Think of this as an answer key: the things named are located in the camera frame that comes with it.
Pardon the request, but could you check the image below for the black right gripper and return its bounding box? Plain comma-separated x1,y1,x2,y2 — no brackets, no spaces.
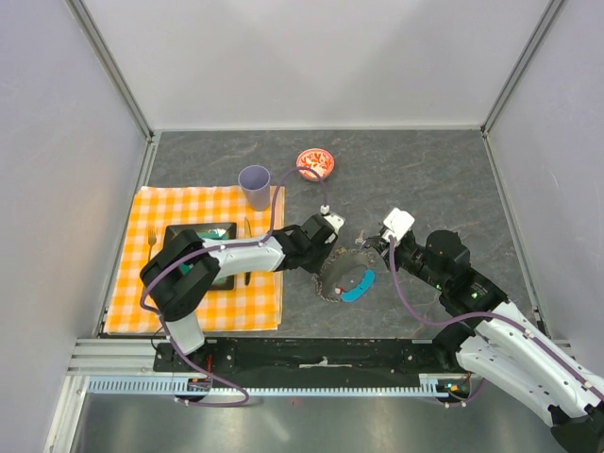
366,232,447,291

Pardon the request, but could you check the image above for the metal chain keyring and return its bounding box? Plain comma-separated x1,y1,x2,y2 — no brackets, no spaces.
312,247,375,303

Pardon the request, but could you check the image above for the blue keyring handle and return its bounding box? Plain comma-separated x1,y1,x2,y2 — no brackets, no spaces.
341,269,376,303

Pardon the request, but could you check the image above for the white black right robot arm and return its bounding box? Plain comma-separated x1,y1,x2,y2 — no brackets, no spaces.
363,229,603,452

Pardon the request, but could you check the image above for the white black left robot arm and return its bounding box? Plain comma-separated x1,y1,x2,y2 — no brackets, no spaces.
140,213,344,371

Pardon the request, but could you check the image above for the orange checkered cloth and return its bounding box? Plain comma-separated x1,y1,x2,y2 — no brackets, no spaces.
102,186,283,335

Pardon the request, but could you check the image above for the red patterned ceramic bowl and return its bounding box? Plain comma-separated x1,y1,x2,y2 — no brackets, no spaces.
296,148,335,181

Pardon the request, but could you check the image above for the lilac plastic cup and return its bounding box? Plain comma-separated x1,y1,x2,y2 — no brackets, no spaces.
238,165,271,211

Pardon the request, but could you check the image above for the black teal square plate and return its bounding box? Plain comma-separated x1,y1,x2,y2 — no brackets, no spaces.
162,222,237,291

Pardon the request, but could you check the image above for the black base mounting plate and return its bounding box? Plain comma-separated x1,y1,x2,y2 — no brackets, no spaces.
153,337,462,378

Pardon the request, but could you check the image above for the silver fork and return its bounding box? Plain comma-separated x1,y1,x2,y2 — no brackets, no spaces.
147,226,158,260

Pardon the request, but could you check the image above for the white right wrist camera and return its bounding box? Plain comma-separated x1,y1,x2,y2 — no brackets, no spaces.
379,208,415,245

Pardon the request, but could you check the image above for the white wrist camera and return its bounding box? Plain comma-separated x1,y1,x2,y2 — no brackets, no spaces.
379,208,415,245
320,204,345,243

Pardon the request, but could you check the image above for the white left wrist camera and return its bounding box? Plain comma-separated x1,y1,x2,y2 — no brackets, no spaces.
320,204,345,243

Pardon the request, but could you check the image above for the black handled knife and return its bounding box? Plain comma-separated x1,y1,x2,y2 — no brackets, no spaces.
243,217,252,287

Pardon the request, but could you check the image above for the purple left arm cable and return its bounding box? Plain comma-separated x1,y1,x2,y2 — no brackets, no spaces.
141,167,331,407

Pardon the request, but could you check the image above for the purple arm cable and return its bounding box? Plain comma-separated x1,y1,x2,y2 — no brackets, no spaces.
141,167,331,407
387,235,604,402

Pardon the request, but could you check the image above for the grey cable duct rail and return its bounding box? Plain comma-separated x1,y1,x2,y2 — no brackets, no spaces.
87,376,449,398

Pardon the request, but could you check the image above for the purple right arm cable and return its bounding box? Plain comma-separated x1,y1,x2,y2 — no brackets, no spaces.
387,235,604,402

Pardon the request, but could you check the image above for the aluminium corner frame post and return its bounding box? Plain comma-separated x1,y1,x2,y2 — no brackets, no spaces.
479,0,567,138

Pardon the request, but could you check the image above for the left aluminium frame post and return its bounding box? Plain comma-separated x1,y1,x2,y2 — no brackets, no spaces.
65,0,157,143

